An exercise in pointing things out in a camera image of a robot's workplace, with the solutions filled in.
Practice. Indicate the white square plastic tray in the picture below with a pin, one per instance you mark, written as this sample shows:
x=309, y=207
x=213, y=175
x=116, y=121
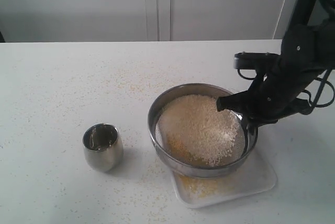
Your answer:
x=255, y=176

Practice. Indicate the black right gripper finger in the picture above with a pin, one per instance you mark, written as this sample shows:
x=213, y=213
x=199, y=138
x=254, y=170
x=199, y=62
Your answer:
x=238, y=102
x=250, y=130

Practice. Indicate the white cabinet behind table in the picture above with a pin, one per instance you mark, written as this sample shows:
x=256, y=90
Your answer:
x=143, y=20

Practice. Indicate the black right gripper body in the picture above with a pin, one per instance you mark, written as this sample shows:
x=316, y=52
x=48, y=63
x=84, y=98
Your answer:
x=267, y=101

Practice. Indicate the round steel mesh sieve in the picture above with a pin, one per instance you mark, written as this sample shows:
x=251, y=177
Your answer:
x=160, y=144

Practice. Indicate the grain mixture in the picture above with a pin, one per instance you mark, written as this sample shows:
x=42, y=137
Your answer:
x=196, y=133

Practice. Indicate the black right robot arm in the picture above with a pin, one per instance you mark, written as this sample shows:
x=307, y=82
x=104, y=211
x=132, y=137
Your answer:
x=307, y=46

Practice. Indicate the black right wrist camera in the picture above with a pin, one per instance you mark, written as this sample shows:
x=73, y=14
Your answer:
x=254, y=61

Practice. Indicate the stainless steel cup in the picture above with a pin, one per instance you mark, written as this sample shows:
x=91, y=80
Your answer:
x=103, y=149

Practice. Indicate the yellow millet pile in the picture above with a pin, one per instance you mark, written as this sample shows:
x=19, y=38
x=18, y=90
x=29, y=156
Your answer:
x=193, y=182

